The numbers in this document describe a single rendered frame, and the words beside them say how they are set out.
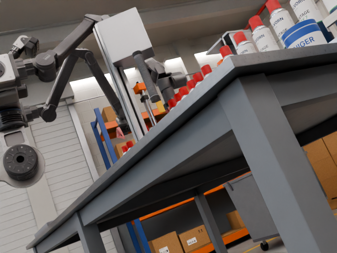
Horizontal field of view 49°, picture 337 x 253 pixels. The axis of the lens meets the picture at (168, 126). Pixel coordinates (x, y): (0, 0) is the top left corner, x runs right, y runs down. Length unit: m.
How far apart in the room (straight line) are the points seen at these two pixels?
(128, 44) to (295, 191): 1.07
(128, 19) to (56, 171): 4.60
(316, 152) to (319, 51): 4.59
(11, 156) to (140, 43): 0.74
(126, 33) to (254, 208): 2.87
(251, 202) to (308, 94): 3.38
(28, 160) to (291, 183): 1.35
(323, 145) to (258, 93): 4.58
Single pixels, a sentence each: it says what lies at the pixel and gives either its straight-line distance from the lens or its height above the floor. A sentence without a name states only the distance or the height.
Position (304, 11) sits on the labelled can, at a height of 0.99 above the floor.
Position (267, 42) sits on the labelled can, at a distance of 1.08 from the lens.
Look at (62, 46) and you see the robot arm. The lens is 1.73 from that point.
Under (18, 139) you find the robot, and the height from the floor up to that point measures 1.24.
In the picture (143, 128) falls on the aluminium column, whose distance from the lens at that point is 1.44.
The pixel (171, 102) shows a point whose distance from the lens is 1.47.
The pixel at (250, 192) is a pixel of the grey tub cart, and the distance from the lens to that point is 3.98.
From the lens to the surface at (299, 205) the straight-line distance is 0.56.
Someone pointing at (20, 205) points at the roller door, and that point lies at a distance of 5.88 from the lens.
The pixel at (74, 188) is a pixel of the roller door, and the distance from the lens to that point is 5.90.
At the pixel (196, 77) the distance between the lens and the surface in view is 1.32.
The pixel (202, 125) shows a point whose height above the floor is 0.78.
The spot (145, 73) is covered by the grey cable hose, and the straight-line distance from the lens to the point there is 1.42.
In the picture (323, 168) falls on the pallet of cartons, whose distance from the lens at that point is 5.26.
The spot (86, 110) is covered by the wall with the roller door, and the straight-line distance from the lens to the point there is 6.33.
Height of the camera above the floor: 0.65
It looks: 13 degrees up
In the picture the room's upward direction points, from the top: 22 degrees counter-clockwise
